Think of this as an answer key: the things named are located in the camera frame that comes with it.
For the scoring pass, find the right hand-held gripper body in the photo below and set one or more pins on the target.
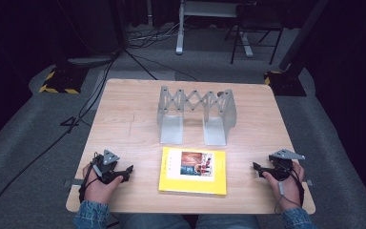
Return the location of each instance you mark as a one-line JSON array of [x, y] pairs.
[[282, 165]]

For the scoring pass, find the person's right leg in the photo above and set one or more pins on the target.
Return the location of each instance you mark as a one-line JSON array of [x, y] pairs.
[[228, 222]]

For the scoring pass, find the person's leg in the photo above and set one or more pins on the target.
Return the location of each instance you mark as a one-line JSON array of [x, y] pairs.
[[149, 222], [228, 222]]

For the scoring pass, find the black stand base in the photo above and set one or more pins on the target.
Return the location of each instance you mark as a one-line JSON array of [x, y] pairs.
[[287, 84]]

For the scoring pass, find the person's left leg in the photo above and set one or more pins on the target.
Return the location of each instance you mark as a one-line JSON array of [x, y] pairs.
[[149, 222]]

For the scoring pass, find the grey table edge bracket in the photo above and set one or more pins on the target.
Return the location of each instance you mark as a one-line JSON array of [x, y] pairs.
[[309, 183], [73, 183]]

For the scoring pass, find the white desk frame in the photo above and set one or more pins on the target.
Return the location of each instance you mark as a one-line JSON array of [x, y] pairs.
[[179, 38]]

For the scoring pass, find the person's right hand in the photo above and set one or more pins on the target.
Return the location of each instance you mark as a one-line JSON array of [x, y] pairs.
[[286, 191]]

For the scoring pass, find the black slanted stand post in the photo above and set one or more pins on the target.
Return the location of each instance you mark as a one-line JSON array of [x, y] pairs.
[[301, 31]]

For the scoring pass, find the person's left hand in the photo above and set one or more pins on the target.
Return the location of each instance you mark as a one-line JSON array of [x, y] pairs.
[[99, 189]]

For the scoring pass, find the yellow book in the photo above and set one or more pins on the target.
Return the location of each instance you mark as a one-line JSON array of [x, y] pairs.
[[171, 178]]

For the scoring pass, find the expandable metal book rack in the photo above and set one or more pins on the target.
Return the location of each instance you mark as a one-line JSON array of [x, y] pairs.
[[171, 129]]

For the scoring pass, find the hazard-striped stand base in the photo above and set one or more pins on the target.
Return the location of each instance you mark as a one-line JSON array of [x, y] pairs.
[[62, 81]]

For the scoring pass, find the black folding chair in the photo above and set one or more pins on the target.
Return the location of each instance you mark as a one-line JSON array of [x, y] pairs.
[[257, 22]]

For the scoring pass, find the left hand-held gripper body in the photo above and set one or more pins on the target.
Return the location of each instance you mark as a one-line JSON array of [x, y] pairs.
[[107, 165]]

